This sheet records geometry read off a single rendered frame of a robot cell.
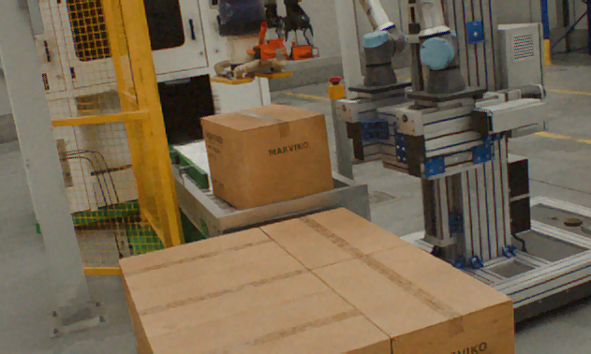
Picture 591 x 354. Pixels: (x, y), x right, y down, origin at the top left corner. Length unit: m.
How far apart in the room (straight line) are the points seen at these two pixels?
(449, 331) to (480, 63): 1.36
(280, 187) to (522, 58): 1.17
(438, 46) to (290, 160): 0.90
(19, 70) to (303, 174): 1.43
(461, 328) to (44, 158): 2.24
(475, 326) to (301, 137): 1.36
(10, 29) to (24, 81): 0.25
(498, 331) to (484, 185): 1.14
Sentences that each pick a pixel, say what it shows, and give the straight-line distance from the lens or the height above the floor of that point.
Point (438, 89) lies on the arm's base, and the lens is 2.70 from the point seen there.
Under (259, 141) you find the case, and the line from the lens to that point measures 3.00.
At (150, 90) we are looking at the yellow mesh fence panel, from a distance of 3.59.
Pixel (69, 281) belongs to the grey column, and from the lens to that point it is 3.69.
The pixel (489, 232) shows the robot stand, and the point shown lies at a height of 0.36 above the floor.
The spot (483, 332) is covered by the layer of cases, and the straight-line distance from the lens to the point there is 2.08.
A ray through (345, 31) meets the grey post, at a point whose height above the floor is 1.16.
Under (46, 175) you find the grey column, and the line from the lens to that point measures 3.55.
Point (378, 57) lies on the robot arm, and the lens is 3.11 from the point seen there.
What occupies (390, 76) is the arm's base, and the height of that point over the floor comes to 1.08.
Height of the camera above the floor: 1.44
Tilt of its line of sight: 14 degrees down
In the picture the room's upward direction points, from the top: 8 degrees counter-clockwise
